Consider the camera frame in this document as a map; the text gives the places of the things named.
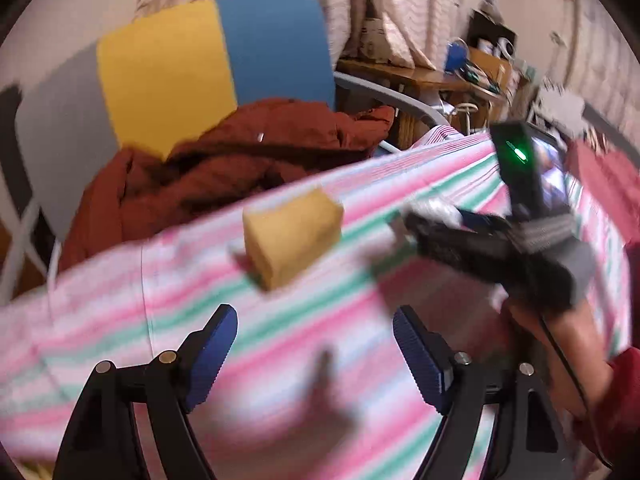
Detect black cable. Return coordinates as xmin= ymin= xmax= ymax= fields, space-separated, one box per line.
xmin=540 ymin=310 xmax=612 ymax=467

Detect grey yellow blue chair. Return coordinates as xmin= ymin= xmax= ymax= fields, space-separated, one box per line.
xmin=0 ymin=0 xmax=451 ymax=303

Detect black bag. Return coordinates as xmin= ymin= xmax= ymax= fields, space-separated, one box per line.
xmin=467 ymin=10 xmax=518 ymax=56

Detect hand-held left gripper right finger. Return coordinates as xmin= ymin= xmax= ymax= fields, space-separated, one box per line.
xmin=392 ymin=305 xmax=576 ymax=480

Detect red-brown jacket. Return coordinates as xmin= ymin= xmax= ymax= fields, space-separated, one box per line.
xmin=59 ymin=99 xmax=396 ymax=273

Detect red quilted blanket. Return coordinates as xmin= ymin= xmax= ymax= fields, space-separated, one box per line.
xmin=565 ymin=140 xmax=640 ymax=241

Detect striped tablecloth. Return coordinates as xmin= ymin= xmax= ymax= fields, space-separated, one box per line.
xmin=0 ymin=125 xmax=640 ymax=480

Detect blue container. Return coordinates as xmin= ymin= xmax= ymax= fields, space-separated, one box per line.
xmin=444 ymin=42 xmax=468 ymax=72

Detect wooden desk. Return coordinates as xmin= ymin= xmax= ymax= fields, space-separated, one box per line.
xmin=335 ymin=57 xmax=506 ymax=151

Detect printed cardboard box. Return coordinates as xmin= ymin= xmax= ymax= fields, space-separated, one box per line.
xmin=360 ymin=17 xmax=396 ymax=58

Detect person's right forearm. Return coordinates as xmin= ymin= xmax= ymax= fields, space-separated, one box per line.
xmin=507 ymin=302 xmax=640 ymax=466

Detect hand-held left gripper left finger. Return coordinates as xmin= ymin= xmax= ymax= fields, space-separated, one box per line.
xmin=52 ymin=304 xmax=239 ymax=480

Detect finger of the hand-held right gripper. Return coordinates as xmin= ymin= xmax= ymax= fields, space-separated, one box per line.
xmin=402 ymin=212 xmax=507 ymax=281
xmin=457 ymin=209 xmax=516 ymax=235

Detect black rolled mat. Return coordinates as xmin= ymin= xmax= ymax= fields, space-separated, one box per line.
xmin=0 ymin=85 xmax=56 ymax=261

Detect brown cardboard box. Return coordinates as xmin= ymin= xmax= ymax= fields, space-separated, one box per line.
xmin=467 ymin=47 xmax=516 ymax=91

